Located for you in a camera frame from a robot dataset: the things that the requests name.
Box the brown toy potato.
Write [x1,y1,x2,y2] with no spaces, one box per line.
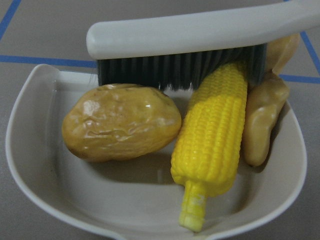
[61,83,182,163]

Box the yellow toy corn cob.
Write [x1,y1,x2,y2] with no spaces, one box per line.
[170,61,248,232]

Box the beige hand brush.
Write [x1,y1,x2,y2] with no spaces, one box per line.
[86,0,320,90]

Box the tan toy ginger root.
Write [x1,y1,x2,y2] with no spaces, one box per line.
[241,33,301,167]

